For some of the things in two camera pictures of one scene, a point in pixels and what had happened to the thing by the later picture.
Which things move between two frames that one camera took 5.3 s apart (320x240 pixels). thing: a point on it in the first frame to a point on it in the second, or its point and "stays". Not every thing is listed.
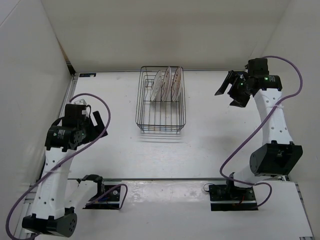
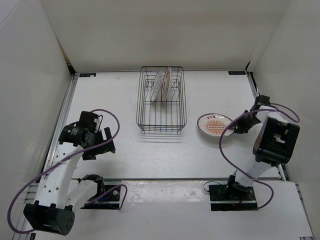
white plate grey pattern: [156, 85] stays
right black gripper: [239, 101] to [241, 129]
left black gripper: [92, 137] to [90, 154]
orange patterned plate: [166, 84] stays
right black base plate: [231, 197] stays
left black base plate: [110, 201] stays
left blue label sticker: [87, 75] stays
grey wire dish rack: [161, 104] stays
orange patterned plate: [177, 83] to [214, 124]
